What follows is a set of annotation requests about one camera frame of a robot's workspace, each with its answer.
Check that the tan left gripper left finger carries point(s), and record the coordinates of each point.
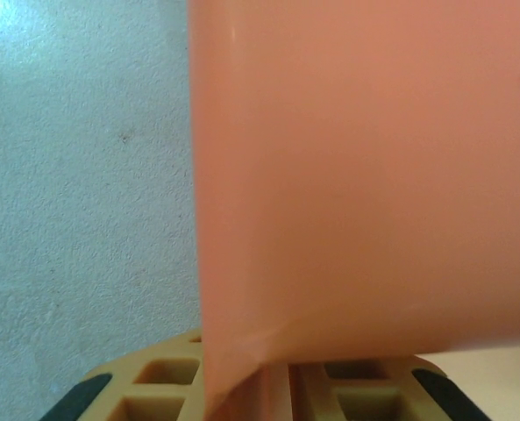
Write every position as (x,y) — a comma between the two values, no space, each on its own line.
(163,386)

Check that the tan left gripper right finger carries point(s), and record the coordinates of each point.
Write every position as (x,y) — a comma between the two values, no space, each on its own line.
(373,394)

